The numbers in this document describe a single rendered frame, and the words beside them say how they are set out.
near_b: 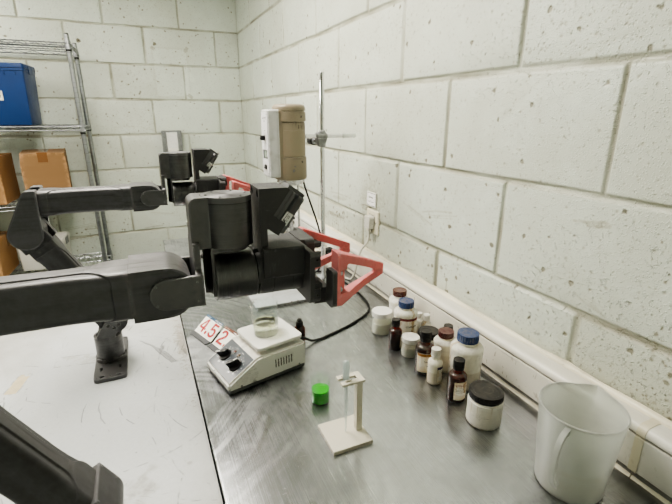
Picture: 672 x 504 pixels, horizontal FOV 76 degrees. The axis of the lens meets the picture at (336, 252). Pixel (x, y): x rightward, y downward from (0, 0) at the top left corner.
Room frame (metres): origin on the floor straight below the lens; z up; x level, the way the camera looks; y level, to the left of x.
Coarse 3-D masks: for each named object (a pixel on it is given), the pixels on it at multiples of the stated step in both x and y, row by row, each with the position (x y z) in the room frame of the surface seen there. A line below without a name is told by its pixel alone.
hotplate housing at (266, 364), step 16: (240, 336) 0.94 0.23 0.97; (256, 352) 0.87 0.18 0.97; (272, 352) 0.87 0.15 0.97; (288, 352) 0.89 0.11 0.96; (304, 352) 0.92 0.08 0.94; (256, 368) 0.84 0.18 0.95; (272, 368) 0.86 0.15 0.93; (288, 368) 0.89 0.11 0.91; (224, 384) 0.82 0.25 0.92; (240, 384) 0.81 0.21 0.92
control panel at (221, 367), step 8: (232, 344) 0.92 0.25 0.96; (232, 352) 0.89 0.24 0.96; (240, 352) 0.88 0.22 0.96; (216, 360) 0.89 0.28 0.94; (224, 360) 0.88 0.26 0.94; (248, 360) 0.85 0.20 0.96; (216, 368) 0.86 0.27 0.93; (224, 368) 0.85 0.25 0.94; (240, 368) 0.83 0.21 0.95; (224, 376) 0.83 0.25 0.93; (232, 376) 0.82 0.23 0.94
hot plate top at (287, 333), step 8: (280, 320) 0.99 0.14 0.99; (240, 328) 0.95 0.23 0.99; (248, 328) 0.95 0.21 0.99; (280, 328) 0.95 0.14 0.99; (288, 328) 0.95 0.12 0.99; (248, 336) 0.91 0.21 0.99; (280, 336) 0.91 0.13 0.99; (288, 336) 0.91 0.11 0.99; (296, 336) 0.91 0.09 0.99; (256, 344) 0.87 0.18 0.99; (264, 344) 0.87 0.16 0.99; (272, 344) 0.87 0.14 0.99; (280, 344) 0.88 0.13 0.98
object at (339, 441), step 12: (348, 384) 0.67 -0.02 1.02; (360, 384) 0.69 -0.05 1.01; (360, 396) 0.69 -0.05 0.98; (360, 408) 0.69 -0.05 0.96; (336, 420) 0.71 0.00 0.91; (348, 420) 0.71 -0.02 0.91; (360, 420) 0.69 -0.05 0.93; (324, 432) 0.68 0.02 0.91; (336, 432) 0.68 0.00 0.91; (348, 432) 0.68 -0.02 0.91; (360, 432) 0.68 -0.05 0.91; (336, 444) 0.65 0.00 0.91; (348, 444) 0.65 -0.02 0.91; (360, 444) 0.65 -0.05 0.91
